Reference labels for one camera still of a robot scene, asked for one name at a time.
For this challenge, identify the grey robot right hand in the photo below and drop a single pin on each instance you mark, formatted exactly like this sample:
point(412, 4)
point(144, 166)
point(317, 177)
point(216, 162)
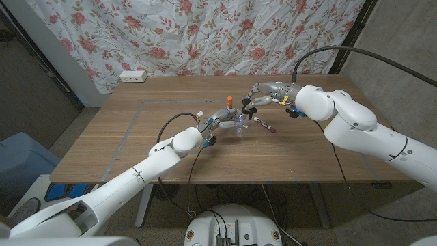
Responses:
point(280, 90)

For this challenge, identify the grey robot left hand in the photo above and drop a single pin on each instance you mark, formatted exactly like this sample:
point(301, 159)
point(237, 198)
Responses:
point(220, 118)

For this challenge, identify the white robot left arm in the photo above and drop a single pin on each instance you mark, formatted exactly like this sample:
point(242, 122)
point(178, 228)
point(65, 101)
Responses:
point(150, 167)

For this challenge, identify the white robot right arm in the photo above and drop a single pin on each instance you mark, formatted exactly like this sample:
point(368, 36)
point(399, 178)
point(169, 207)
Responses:
point(358, 130)

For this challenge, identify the maroon dry-erase marker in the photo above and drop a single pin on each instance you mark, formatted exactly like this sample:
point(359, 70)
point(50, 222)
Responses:
point(264, 124)

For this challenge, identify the orange-capped glue stick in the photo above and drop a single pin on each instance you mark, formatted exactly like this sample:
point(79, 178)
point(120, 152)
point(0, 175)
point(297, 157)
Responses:
point(229, 99)

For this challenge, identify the floral fabric backdrop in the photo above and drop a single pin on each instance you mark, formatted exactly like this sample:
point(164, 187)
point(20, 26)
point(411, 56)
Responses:
point(205, 34)

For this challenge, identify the black round floor object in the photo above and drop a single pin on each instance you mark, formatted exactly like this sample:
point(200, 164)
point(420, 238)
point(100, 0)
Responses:
point(169, 192)

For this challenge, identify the black backdrop pole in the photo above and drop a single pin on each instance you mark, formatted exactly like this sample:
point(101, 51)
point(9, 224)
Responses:
point(351, 34)

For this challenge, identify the white power strip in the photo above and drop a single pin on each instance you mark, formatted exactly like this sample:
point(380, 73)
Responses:
point(133, 76)

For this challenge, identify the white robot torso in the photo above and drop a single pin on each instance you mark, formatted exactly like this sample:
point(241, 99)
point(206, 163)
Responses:
point(252, 222)

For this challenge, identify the white table leg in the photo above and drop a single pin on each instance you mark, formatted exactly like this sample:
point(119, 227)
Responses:
point(143, 212)

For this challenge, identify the grey table leg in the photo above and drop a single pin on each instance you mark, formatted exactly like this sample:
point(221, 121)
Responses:
point(321, 212)

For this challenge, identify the white floor board blue pads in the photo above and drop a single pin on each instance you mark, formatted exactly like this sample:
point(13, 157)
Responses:
point(41, 186)

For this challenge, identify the blue plastic bin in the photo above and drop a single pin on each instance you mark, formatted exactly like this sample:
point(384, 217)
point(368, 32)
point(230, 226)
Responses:
point(24, 160)

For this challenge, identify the grey shoe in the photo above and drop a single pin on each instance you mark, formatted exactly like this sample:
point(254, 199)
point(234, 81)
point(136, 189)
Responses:
point(27, 211)

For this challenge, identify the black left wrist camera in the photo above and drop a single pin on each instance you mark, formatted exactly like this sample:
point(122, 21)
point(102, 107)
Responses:
point(211, 140)

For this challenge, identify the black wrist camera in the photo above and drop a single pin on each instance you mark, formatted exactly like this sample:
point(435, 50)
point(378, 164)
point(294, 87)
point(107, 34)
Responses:
point(293, 112)
point(211, 140)

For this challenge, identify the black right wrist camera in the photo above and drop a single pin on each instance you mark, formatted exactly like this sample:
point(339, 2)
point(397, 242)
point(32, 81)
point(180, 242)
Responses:
point(293, 112)

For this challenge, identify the black door frame strip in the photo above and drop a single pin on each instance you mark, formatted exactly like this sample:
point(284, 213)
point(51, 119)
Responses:
point(41, 58)

